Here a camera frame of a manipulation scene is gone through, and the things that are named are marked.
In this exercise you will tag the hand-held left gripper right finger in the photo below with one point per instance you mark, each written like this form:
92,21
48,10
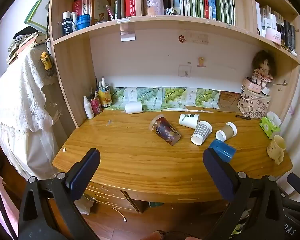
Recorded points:
218,173

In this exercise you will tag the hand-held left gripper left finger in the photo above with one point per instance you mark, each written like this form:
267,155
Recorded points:
83,172

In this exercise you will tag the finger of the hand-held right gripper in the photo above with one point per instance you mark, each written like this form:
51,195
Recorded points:
298,183

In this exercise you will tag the blue plastic cup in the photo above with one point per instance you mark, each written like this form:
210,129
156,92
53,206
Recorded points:
223,151

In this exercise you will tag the brown paper cup white rim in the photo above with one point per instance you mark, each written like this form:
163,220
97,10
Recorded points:
226,131

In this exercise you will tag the grey checkered paper cup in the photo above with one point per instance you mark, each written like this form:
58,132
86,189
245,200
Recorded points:
201,132

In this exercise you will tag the white cup with leaf print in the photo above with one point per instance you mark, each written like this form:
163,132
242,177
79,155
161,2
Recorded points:
188,120

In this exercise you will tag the dark floral cup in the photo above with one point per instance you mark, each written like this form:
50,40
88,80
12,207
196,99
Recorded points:
165,130

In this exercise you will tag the plain white cup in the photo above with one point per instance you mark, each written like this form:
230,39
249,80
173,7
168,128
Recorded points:
134,108

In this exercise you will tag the wooden desk drawer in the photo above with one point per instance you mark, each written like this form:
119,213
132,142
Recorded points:
110,197

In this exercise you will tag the cream yellow mug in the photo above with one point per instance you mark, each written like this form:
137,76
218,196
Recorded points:
276,148

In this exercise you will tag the dark pen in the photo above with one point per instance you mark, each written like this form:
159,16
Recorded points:
243,117

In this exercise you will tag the white spray bottle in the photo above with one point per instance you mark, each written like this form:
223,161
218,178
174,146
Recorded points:
88,108

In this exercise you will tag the green tissue pack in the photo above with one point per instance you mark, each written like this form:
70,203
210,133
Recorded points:
270,125

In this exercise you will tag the red pen holder can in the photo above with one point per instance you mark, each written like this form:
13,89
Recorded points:
95,105

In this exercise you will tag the brown drawing card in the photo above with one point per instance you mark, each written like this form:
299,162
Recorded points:
228,100

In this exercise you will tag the green grape print card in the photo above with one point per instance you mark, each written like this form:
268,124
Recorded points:
119,97
175,95
207,98
148,95

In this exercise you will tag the round letter-print storage box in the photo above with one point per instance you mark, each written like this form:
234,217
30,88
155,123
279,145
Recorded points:
253,104

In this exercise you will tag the white lace cloth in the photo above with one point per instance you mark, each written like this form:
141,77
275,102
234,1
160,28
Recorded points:
22,105

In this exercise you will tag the pink round box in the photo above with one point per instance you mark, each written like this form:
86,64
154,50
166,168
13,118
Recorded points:
252,86

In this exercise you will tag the wooden bookshelf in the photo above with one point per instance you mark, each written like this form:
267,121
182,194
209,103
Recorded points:
72,62

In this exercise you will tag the brown-haired rag doll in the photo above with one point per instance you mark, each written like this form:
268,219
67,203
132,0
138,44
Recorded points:
263,67

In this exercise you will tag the yellow toy vehicle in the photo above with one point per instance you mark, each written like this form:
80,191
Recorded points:
46,61

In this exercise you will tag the pile of old books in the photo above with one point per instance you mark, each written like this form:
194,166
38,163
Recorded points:
23,44

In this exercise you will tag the dark bottle white cap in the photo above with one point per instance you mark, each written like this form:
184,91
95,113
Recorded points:
67,24

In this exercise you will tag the blue jar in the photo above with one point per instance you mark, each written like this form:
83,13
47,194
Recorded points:
83,21

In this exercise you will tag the small white bottle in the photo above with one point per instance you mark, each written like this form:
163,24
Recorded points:
73,18

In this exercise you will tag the row of cosmetic boxes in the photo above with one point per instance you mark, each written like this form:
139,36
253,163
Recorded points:
281,27

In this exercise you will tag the brown picture box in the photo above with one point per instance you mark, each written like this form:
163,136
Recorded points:
100,8

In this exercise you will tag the red book set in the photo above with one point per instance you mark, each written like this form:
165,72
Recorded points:
80,5

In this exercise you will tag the green framed picture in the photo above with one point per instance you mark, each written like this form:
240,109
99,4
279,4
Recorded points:
38,7

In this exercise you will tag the row of green white books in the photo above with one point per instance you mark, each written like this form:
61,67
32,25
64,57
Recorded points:
202,2

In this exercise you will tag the black book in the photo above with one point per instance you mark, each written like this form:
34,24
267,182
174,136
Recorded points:
118,2

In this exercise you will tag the clear wall hook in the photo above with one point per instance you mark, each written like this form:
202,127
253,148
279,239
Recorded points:
186,72

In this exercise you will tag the bear wall sticker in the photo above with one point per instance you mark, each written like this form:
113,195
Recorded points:
201,62

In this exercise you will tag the red wall sticker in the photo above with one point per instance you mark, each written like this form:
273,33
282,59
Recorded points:
182,38

